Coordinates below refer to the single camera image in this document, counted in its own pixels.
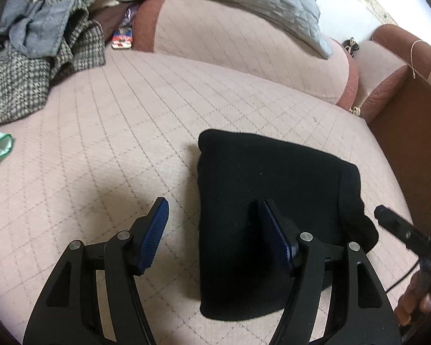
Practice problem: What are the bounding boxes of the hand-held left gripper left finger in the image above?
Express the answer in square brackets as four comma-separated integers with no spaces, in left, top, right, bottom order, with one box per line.
[22,197,170,345]

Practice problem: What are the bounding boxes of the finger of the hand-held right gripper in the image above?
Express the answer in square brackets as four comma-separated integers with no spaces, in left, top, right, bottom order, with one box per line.
[374,205,431,256]

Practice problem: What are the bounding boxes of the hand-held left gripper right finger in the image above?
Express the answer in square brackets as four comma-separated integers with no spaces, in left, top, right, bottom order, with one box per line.
[259,199,403,345]

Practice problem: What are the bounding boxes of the black pants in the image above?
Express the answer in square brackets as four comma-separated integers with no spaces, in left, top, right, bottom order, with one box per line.
[196,129,379,321]

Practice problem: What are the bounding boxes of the person's right hand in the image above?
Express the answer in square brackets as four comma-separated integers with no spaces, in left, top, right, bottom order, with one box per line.
[395,271,431,326]

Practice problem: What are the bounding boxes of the pink quilted sofa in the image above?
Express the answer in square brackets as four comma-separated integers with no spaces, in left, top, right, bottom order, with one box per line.
[0,0,431,345]

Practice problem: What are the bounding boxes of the colourful printed packet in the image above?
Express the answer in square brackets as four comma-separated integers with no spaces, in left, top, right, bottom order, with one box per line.
[111,4,140,50]

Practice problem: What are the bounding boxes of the checked tweed coat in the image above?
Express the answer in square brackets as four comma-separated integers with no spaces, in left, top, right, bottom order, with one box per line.
[0,0,128,130]

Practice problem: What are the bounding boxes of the grey cloth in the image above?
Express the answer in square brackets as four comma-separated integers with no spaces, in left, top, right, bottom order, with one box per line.
[0,0,87,59]

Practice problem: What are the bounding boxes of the black braided cable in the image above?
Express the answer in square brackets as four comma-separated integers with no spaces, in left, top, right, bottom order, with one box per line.
[385,264,419,292]

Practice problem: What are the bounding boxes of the beige cord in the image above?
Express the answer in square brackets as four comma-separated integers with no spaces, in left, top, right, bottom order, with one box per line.
[410,39,429,79]

